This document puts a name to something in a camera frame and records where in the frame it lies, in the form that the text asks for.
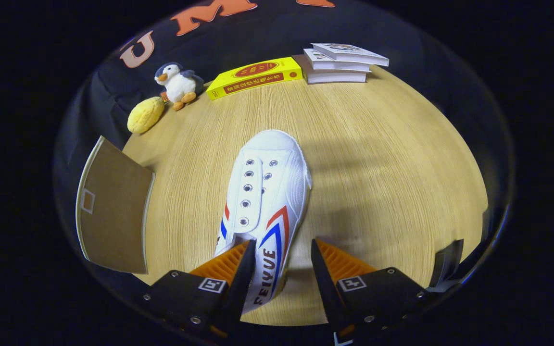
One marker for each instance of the beige linen storage box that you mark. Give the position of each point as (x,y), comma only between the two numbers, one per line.
(113,206)

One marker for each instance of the penguin plush toy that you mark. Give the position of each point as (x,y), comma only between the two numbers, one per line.
(179,86)

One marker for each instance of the white canvas shoe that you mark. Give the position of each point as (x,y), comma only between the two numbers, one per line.
(272,158)

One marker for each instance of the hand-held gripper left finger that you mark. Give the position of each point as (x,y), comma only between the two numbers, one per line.
(241,288)

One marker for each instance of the brown cover book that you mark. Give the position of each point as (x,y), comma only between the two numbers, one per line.
(337,78)

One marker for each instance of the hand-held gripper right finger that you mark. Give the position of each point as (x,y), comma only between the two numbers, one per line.
(325,293)

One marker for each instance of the yellow book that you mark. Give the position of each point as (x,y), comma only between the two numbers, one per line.
(253,77)

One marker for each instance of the yellow bun plush toy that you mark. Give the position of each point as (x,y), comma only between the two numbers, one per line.
(144,115)

